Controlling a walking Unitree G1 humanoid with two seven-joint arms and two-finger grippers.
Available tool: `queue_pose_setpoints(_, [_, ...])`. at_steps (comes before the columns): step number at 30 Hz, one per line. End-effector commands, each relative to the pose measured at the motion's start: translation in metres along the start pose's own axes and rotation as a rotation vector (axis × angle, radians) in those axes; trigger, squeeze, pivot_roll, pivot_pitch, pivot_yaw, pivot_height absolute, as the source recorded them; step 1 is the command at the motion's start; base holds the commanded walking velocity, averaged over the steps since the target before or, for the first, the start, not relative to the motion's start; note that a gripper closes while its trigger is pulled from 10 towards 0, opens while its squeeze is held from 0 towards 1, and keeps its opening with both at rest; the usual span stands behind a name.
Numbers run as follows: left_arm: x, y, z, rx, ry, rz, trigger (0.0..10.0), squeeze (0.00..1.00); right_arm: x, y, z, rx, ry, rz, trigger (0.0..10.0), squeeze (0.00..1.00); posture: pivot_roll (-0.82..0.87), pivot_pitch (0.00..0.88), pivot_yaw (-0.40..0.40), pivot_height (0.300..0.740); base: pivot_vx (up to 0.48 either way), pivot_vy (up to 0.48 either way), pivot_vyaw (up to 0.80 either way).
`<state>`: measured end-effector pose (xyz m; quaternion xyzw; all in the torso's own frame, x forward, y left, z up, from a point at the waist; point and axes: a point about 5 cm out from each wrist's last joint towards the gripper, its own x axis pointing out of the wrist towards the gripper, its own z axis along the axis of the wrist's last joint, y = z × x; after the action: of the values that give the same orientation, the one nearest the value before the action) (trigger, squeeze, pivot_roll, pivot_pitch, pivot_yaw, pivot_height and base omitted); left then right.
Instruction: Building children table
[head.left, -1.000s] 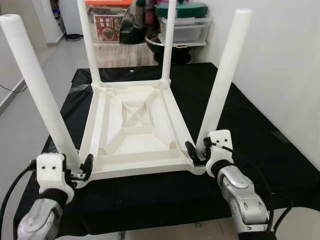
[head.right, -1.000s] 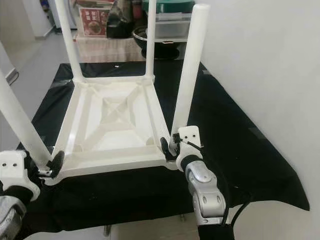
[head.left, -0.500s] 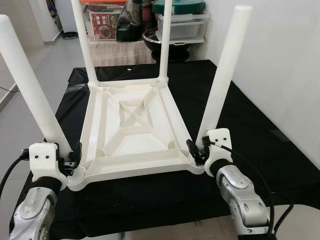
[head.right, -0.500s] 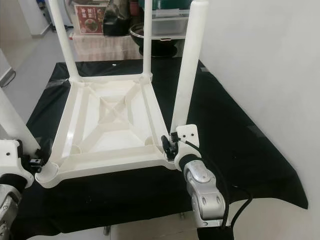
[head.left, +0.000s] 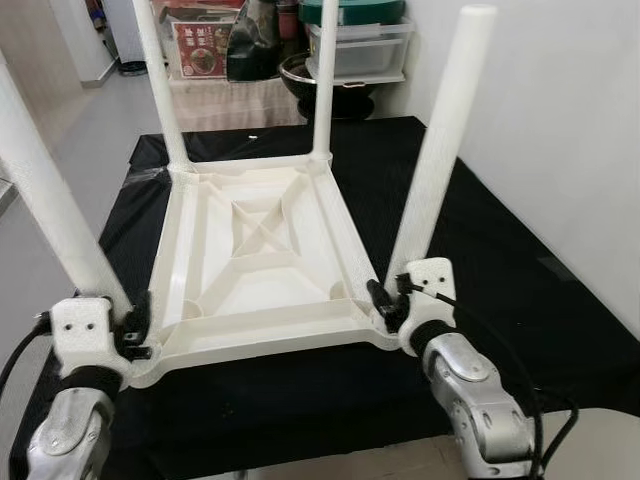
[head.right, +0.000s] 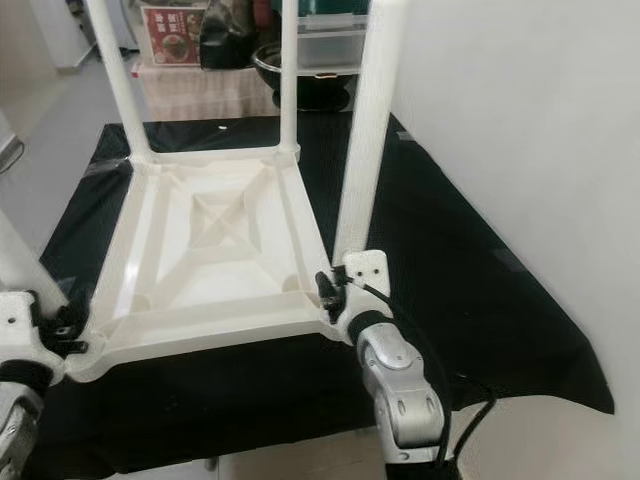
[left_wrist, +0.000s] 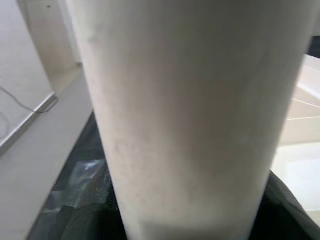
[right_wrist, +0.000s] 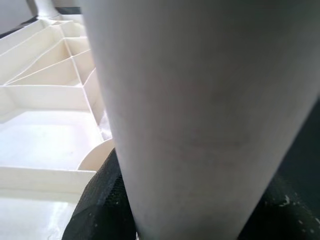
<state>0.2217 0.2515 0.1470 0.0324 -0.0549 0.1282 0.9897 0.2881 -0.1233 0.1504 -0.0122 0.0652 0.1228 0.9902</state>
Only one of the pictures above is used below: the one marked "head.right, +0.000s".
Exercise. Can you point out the clear tape strip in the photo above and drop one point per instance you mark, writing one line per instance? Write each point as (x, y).
(405, 134)
(107, 167)

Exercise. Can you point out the black round wok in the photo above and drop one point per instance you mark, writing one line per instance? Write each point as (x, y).
(320, 85)

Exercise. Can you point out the clear plastic storage box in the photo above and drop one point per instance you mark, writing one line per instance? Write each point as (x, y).
(335, 40)

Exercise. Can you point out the grey metal table leg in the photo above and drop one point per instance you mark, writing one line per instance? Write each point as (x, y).
(212, 465)

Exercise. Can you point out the beige cloth covered table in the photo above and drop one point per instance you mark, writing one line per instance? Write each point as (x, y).
(210, 95)

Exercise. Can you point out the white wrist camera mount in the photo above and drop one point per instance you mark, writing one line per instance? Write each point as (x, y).
(25, 325)
(368, 275)

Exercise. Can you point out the red food picture box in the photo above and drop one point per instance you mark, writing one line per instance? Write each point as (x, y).
(172, 38)

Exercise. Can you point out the black plastic bag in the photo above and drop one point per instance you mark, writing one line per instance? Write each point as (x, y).
(235, 35)

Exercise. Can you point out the black tablecloth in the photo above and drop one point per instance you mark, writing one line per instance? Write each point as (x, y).
(260, 420)

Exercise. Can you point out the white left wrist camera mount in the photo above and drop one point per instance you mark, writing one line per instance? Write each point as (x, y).
(25, 325)

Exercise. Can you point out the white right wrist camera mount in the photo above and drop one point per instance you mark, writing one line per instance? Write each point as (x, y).
(368, 275)

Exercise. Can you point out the green container lid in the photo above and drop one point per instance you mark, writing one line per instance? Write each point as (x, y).
(330, 6)

